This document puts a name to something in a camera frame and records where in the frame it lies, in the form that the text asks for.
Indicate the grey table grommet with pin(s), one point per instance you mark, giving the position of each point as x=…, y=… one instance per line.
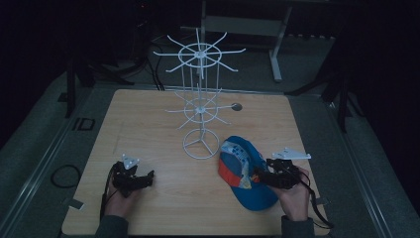
x=236, y=106

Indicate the blue and orange cap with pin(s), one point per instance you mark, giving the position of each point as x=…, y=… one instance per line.
x=246, y=165

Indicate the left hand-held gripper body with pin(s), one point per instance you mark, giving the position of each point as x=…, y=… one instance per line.
x=127, y=180

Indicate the black tripod stand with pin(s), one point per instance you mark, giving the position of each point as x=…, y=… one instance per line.
x=70, y=89
x=343, y=95

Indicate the black rectangular floor bracket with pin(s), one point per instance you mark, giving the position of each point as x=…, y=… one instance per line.
x=84, y=124

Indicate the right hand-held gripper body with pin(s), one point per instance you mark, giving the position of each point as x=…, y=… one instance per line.
x=284, y=173

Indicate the person's left hand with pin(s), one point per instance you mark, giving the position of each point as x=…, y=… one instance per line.
x=119, y=203

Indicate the person's right hand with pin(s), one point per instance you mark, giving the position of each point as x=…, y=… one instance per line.
x=295, y=200

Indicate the grey tape piece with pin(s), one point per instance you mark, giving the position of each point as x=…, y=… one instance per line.
x=321, y=200
x=76, y=204

